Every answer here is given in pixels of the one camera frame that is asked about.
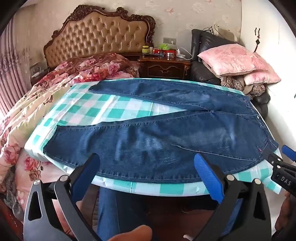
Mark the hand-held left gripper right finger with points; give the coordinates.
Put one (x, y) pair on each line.
(205, 173)

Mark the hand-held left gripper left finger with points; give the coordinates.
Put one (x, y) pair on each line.
(84, 177)

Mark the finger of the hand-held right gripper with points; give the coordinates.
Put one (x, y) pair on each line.
(274, 158)
(289, 152)

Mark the blue denim pants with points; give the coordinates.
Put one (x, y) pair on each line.
(161, 143)

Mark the person's right hand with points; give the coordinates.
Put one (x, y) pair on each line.
(288, 213)

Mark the person's left hand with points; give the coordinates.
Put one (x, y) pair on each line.
(130, 234)

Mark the teal white checkered tablecloth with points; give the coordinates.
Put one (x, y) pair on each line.
(104, 106)

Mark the small pink pillow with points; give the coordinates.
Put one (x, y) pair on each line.
(261, 77)

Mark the brown patterned blanket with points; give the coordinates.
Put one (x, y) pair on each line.
(235, 84)

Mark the black leather sofa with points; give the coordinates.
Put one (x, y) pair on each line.
(202, 71)

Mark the large pink pillow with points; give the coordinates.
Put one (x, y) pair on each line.
(231, 59)

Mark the dark red floral quilt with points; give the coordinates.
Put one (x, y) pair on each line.
(92, 67)

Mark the dark wooden nightstand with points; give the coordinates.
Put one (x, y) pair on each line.
(165, 67)

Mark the cluttered bedside shelf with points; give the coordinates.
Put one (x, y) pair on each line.
(38, 70)

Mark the round metal tin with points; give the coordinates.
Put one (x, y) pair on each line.
(171, 55)

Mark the pink curtain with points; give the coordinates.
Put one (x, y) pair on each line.
(13, 69)

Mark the red box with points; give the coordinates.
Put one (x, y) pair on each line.
(164, 51)

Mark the green packet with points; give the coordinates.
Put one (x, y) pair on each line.
(164, 46)

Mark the yellow lidded jar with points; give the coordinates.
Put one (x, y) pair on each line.
(145, 50)

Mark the tufted tan carved headboard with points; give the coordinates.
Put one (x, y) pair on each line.
(99, 34)

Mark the grey wall outlet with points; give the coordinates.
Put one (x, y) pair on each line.
(170, 40)

